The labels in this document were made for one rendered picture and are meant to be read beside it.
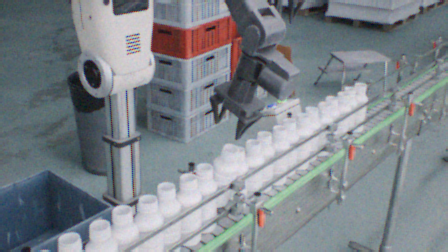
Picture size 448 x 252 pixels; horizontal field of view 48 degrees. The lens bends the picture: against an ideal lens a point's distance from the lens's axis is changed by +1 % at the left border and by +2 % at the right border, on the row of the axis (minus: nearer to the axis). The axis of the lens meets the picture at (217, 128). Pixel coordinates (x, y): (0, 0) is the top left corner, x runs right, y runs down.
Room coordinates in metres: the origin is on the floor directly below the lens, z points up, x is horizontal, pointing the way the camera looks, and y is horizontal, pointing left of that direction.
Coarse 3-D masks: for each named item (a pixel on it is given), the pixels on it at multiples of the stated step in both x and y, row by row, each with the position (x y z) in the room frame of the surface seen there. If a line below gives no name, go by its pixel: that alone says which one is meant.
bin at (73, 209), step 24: (0, 192) 1.22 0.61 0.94; (24, 192) 1.27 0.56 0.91; (48, 192) 1.33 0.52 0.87; (72, 192) 1.26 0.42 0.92; (0, 216) 1.21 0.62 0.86; (24, 216) 1.27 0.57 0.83; (48, 216) 1.32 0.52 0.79; (72, 216) 1.27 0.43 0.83; (96, 216) 1.10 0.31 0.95; (0, 240) 1.20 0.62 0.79; (24, 240) 1.26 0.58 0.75; (48, 240) 0.99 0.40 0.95
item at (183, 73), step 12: (228, 48) 3.89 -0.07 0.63; (156, 60) 3.58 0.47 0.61; (168, 60) 3.52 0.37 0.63; (180, 60) 3.45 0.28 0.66; (192, 60) 3.47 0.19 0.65; (204, 60) 3.62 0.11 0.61; (216, 60) 3.76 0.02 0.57; (228, 60) 3.90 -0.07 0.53; (156, 72) 3.59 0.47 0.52; (168, 72) 3.52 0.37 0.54; (180, 72) 3.46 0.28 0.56; (192, 72) 3.49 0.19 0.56; (204, 72) 3.61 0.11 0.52; (216, 72) 3.75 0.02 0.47; (168, 84) 3.52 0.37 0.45; (180, 84) 3.46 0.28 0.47; (192, 84) 3.48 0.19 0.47
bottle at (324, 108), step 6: (324, 102) 1.41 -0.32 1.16; (318, 108) 1.39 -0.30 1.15; (324, 108) 1.38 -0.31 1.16; (330, 108) 1.39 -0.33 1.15; (318, 114) 1.39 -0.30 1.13; (324, 114) 1.38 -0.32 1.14; (318, 120) 1.38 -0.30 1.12; (324, 120) 1.37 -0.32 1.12; (330, 120) 1.38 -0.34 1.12; (324, 126) 1.37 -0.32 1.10; (324, 132) 1.37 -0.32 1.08; (330, 132) 1.38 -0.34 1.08; (324, 138) 1.37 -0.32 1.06; (318, 144) 1.37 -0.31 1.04; (324, 144) 1.37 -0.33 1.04; (318, 156) 1.37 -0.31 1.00
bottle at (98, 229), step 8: (96, 224) 0.77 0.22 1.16; (104, 224) 0.78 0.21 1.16; (96, 232) 0.74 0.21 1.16; (104, 232) 0.75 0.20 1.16; (96, 240) 0.74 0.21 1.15; (104, 240) 0.75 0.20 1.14; (112, 240) 0.77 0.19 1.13; (88, 248) 0.75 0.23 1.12; (96, 248) 0.74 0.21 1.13; (104, 248) 0.74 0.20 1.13; (112, 248) 0.75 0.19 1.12
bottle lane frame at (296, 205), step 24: (432, 96) 2.03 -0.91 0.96; (384, 120) 1.68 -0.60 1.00; (408, 120) 1.85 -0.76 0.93; (432, 120) 2.10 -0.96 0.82; (360, 144) 1.51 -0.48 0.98; (384, 144) 1.68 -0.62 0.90; (336, 168) 1.39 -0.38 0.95; (360, 168) 1.54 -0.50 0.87; (288, 192) 1.17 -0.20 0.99; (312, 192) 1.28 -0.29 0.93; (264, 216) 1.09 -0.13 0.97; (288, 216) 1.19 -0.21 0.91; (312, 216) 1.30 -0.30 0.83; (216, 240) 0.95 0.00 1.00; (264, 240) 1.10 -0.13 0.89
